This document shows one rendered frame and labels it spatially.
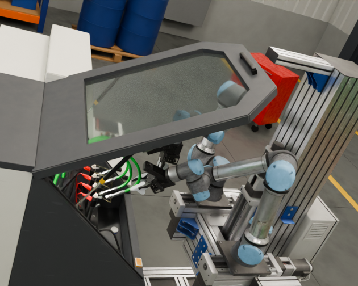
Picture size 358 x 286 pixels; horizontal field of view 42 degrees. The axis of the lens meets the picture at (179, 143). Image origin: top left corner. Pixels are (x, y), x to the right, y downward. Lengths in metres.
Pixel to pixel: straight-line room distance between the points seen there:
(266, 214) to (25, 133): 1.06
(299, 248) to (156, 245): 1.46
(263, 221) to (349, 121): 0.66
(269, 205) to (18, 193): 1.02
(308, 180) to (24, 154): 1.40
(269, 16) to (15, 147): 8.43
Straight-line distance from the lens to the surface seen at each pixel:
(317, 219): 2.67
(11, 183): 1.79
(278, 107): 6.46
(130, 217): 2.52
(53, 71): 2.35
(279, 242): 2.72
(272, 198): 2.05
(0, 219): 1.91
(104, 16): 6.78
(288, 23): 10.17
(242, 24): 9.67
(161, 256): 3.82
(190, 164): 2.09
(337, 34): 10.44
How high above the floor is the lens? 2.51
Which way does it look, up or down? 28 degrees down
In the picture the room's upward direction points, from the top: 21 degrees clockwise
